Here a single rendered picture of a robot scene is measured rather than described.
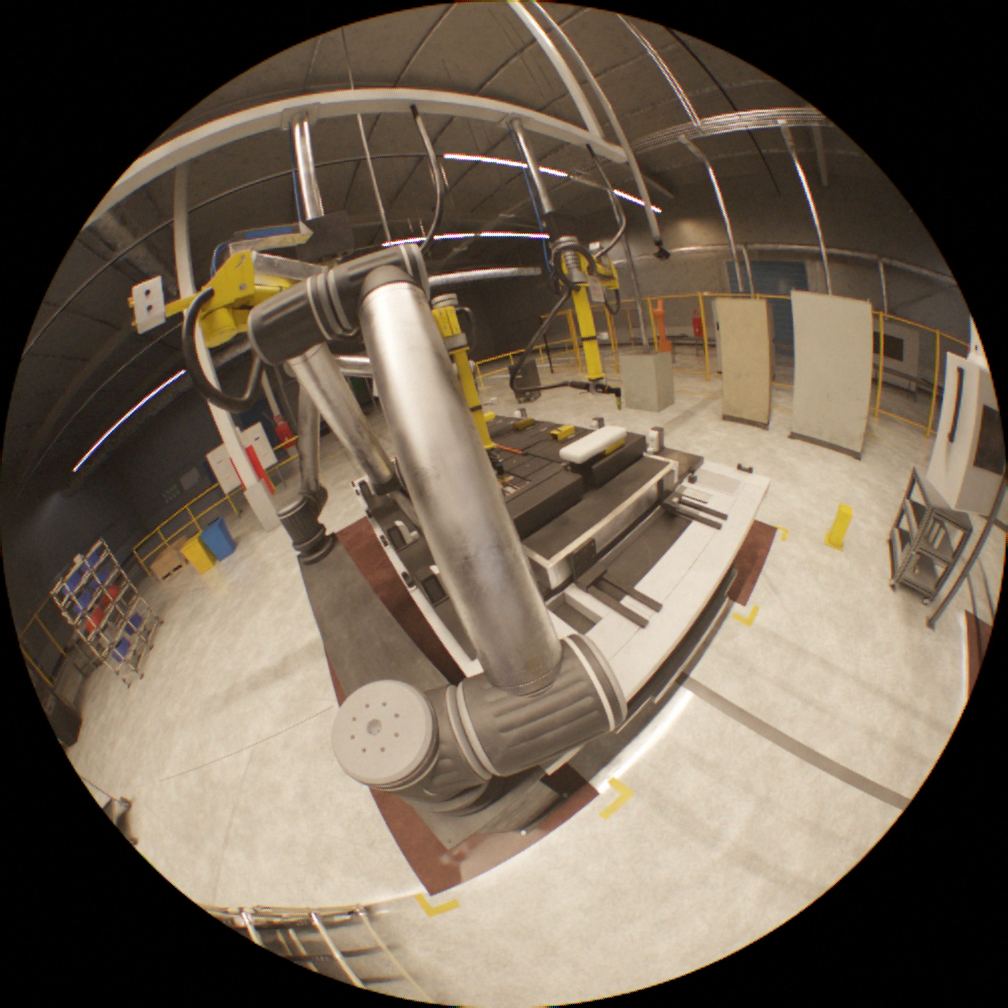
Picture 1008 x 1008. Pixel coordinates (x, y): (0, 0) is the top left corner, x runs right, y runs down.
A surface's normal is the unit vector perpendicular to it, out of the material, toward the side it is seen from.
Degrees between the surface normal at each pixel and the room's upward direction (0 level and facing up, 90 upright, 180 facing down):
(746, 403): 90
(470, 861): 0
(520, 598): 60
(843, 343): 90
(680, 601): 0
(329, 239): 90
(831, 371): 90
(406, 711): 6
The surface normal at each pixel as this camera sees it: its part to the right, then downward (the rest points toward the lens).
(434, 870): -0.24, -0.83
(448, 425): 0.39, -0.18
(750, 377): -0.79, 0.46
